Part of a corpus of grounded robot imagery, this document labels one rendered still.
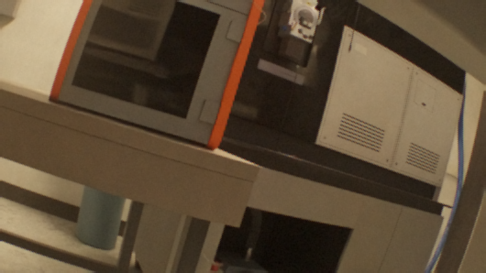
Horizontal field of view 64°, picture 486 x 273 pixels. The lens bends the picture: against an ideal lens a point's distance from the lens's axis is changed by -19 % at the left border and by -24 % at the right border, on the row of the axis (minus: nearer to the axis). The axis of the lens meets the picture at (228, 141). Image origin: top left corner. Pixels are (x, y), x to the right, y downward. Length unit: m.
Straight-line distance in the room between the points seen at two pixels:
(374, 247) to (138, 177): 1.26
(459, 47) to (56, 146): 0.73
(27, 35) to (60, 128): 1.89
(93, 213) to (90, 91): 1.49
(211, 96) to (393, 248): 1.26
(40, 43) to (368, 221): 1.95
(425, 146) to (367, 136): 0.36
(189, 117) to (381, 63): 1.11
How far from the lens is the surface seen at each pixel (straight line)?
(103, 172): 0.83
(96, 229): 2.36
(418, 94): 2.03
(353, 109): 1.79
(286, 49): 1.58
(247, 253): 2.14
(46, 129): 0.82
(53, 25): 2.67
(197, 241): 0.97
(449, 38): 0.18
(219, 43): 0.95
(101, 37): 0.91
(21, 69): 2.66
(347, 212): 1.76
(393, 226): 1.94
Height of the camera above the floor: 0.75
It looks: 1 degrees down
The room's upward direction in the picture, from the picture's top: 17 degrees clockwise
